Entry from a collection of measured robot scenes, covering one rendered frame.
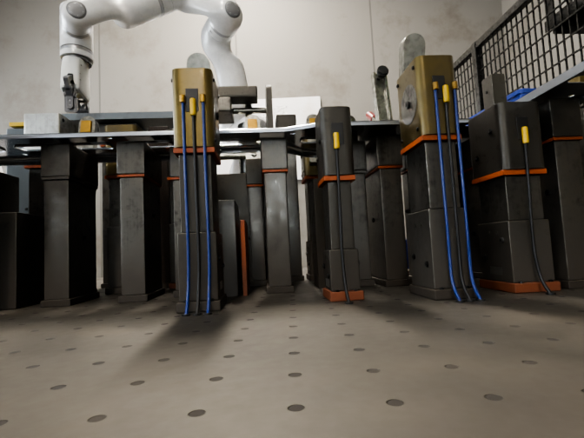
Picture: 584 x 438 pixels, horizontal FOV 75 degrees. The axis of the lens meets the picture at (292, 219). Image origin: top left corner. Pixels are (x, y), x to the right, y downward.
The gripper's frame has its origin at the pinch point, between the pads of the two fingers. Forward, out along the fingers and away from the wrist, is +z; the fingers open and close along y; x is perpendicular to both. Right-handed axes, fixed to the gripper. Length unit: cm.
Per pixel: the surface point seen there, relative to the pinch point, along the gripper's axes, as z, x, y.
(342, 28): -151, 152, -190
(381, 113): 8, 79, 28
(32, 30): -162, -116, -241
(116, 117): 3.4, 12.1, 7.9
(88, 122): 9.3, 9.4, 21.5
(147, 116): 3.4, 20.2, 8.8
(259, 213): 32, 47, 28
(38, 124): 10.1, -0.8, 21.6
